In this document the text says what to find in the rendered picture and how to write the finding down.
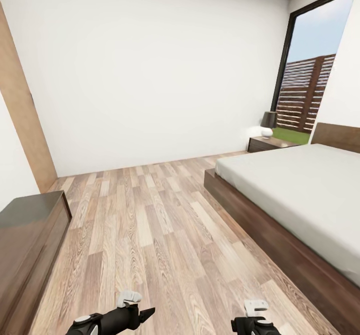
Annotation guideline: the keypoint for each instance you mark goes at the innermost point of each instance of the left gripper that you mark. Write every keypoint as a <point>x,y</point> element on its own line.
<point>129,317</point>

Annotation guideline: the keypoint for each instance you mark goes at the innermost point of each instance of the bed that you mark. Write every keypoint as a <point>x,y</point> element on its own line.
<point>301,205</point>

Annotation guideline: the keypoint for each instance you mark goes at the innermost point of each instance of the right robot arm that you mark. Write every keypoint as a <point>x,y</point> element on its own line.
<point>252,324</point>

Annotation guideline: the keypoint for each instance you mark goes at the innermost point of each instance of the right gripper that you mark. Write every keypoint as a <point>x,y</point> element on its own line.
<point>241,325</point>

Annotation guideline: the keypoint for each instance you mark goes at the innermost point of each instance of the sliding door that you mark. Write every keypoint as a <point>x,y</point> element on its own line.
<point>21,107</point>

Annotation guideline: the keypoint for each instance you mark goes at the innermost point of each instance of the fixed window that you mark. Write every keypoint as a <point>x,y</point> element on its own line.
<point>313,35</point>

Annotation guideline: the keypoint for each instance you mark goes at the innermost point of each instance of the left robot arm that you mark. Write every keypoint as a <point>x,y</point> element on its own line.
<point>125,316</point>

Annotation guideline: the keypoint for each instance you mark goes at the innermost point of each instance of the nightstand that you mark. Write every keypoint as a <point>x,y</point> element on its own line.
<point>260,144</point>

